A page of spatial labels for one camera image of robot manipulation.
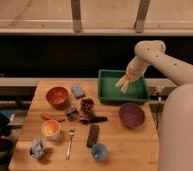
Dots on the black object at left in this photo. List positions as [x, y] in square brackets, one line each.
[0, 136]

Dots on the orange yellow cup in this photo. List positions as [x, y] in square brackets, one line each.
[51, 129]

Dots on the silver fork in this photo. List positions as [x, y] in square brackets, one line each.
[71, 135]

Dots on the dark red grape bunch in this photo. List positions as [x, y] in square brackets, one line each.
[86, 107]

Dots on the orange carrot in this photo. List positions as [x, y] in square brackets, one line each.
[50, 117]

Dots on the small blue cup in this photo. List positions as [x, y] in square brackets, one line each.
[99, 152]

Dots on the red bowl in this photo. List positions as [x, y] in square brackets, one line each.
[57, 96]

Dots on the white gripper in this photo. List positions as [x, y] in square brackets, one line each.
[135, 69]

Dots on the crumpled blue white cloth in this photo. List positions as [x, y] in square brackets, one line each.
[38, 147]

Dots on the dark brown bar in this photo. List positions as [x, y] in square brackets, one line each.
[93, 135]

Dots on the green plastic tray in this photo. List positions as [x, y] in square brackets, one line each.
[108, 93]

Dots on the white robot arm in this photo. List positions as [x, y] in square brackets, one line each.
[153, 53]

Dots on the purple bowl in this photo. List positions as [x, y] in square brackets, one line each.
[131, 115]

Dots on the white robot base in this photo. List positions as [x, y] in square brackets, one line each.
[176, 138]

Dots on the small purple orange toy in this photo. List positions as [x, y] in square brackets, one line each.
[72, 114]

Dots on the blue sponge block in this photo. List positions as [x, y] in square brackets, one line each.
[77, 91]

